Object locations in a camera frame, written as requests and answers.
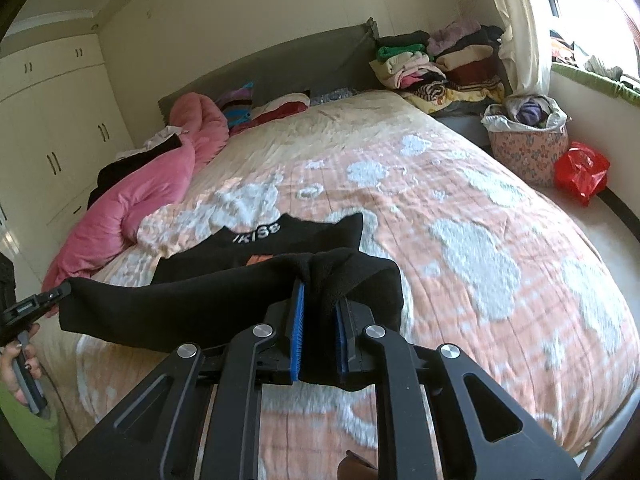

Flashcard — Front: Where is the blue patterned cloth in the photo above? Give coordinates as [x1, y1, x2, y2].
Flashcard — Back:
[309, 86, 360, 107]

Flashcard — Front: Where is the black garment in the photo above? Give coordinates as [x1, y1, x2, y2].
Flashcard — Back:
[87, 135, 183, 211]

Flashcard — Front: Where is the white cloth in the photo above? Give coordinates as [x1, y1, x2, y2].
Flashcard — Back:
[142, 126, 183, 151]

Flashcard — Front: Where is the black sweater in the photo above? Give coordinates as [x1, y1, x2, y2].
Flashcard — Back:
[59, 212, 405, 393]

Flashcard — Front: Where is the red and cream folded blanket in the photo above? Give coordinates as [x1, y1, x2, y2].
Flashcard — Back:
[247, 92, 311, 126]

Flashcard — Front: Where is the pink quilt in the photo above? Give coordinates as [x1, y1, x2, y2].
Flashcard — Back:
[42, 92, 231, 293]

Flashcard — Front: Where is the floral laundry basket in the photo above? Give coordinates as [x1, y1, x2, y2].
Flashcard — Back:
[481, 94, 571, 188]

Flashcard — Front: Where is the green window sill cushion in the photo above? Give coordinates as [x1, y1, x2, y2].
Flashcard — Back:
[550, 62, 640, 106]

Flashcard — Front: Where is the window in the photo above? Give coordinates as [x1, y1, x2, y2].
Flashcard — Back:
[537, 0, 640, 68]

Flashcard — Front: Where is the grey bedside cabinet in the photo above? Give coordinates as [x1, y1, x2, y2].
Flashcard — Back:
[435, 112, 493, 148]

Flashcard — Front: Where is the red plastic bag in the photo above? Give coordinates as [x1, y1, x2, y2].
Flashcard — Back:
[554, 141, 611, 206]

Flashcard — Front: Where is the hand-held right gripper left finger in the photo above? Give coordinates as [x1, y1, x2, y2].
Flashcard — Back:
[55, 277, 308, 480]

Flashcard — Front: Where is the peach patterned bed blanket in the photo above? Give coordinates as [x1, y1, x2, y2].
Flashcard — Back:
[30, 91, 640, 480]

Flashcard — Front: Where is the loose colourful clothes pile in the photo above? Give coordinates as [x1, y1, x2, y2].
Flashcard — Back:
[550, 30, 640, 91]

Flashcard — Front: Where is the green bed headboard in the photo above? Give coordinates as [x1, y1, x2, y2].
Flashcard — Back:
[157, 17, 381, 128]

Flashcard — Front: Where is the person's left forearm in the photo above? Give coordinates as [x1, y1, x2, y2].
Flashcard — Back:
[0, 385, 63, 478]

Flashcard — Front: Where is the striped pillow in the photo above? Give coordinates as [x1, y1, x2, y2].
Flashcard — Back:
[215, 81, 256, 133]

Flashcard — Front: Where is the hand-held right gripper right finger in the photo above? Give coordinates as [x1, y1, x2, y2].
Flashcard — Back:
[334, 297, 583, 480]

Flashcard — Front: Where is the person's left hand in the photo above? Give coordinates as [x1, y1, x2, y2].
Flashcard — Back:
[0, 322, 42, 407]

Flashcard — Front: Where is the cream wardrobe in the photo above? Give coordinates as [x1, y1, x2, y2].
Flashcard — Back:
[0, 10, 136, 281]

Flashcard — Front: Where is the person's right hand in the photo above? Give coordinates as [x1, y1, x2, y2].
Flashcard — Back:
[337, 450, 382, 480]

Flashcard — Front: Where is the stack of folded clothes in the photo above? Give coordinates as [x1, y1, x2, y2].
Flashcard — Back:
[369, 19, 513, 116]

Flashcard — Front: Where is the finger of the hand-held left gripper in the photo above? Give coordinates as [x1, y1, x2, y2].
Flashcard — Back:
[40, 281, 73, 309]

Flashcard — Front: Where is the cream curtain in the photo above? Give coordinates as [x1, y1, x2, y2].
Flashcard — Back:
[475, 0, 553, 103]

